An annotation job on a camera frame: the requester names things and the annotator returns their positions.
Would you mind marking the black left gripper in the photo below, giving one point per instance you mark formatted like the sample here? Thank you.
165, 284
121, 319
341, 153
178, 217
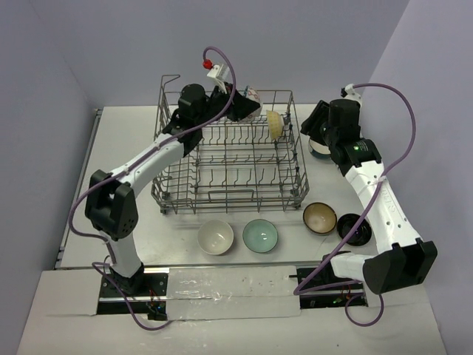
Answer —
229, 102

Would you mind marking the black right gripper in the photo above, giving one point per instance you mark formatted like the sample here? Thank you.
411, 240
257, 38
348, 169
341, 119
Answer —
321, 112

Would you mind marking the blue inside red patterned bowl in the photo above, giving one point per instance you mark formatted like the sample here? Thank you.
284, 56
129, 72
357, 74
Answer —
251, 106

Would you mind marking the dark teal white bowl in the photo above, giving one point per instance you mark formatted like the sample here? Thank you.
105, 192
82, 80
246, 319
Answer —
318, 150

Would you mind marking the yellow dotted bowl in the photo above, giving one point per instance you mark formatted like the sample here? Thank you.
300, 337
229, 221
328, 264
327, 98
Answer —
276, 124

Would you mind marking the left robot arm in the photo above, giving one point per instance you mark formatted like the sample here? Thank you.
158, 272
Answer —
111, 205

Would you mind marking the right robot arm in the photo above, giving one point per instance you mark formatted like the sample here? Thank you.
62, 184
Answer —
403, 258

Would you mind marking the brown rimmed cream bowl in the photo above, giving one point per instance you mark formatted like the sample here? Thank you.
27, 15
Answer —
320, 218

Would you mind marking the light green ceramic bowl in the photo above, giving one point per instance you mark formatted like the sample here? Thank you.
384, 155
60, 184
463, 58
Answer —
260, 236

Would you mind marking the white ceramic bowl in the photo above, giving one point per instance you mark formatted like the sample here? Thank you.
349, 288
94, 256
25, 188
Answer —
215, 237

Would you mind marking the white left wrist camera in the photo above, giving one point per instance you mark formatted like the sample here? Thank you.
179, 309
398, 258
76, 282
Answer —
217, 73

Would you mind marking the grey wire dish rack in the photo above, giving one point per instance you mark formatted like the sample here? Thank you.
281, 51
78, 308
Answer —
238, 168

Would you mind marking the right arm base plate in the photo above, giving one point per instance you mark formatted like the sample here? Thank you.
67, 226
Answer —
335, 292

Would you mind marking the aluminium mounting rail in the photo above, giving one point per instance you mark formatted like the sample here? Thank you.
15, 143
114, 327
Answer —
166, 269

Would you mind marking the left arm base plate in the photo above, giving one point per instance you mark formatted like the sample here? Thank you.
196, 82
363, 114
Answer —
148, 299

